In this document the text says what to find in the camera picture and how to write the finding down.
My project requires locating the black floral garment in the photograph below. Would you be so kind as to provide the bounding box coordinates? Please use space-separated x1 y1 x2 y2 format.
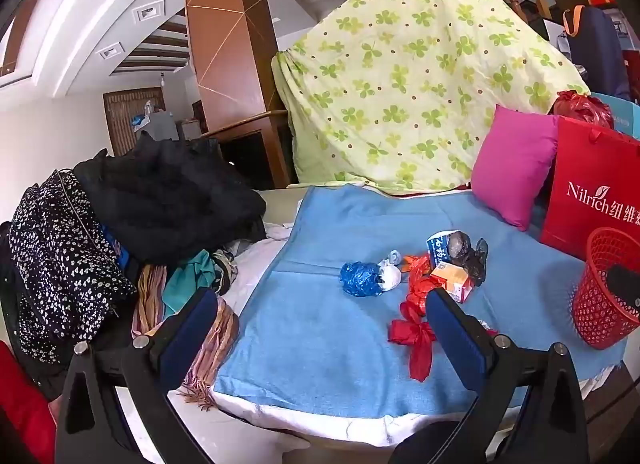
7 169 138 365

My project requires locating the red cloth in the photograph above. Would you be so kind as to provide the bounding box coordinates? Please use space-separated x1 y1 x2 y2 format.
0 341 56 464

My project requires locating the brown bamboo door curtain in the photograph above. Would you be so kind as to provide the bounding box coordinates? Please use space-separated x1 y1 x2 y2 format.
103 87 166 157

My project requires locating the red plastic mesh basket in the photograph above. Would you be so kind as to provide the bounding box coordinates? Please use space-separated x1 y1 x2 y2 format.
571 227 640 351

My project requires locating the green clover print quilt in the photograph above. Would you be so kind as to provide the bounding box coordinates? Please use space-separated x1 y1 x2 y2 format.
272 0 591 195

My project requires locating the grey refrigerator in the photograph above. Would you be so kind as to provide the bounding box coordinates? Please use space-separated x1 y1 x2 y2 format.
135 112 176 142

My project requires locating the red plastic bag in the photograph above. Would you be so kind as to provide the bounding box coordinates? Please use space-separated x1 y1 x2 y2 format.
550 90 615 130

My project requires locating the black plastic bag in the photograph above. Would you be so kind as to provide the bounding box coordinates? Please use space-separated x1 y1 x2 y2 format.
446 231 490 287

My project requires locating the navy bag with orange handles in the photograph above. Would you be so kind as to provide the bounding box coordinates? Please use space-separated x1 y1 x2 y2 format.
562 4 631 100

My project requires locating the teal garment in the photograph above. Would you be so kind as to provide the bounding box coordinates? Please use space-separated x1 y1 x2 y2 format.
162 249 218 317

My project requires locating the blue plastic wrapper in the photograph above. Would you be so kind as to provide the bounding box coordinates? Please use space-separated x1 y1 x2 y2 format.
340 261 383 297

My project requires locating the striped scarf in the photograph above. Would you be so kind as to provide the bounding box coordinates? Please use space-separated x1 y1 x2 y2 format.
131 264 241 402

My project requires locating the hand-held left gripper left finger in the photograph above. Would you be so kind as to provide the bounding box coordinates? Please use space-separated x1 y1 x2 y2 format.
55 287 221 464

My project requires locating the blue white paper packet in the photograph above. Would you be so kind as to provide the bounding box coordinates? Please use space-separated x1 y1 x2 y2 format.
425 230 458 267

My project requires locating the red paper shopping bag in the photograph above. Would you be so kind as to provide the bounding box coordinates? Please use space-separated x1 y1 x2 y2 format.
540 114 640 262

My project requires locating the red ribbon bow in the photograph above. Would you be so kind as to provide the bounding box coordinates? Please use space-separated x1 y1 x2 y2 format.
389 301 442 382

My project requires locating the brown wooden pillar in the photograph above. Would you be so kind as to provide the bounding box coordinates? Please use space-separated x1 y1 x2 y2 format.
184 0 296 190

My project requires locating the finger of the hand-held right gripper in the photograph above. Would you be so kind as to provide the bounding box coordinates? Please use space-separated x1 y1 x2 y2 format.
605 264 640 321

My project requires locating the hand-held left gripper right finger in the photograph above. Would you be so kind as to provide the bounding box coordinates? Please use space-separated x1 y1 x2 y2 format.
387 288 591 464

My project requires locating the orange white medicine box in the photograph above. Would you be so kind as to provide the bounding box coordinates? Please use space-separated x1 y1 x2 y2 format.
430 261 475 304

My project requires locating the light blue cardboard box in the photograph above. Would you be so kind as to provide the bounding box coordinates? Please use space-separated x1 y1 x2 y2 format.
592 92 640 140

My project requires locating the pink pillow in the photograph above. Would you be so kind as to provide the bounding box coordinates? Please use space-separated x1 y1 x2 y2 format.
471 105 560 231

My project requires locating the light blue blanket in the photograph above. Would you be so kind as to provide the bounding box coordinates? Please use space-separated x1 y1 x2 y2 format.
210 184 628 420

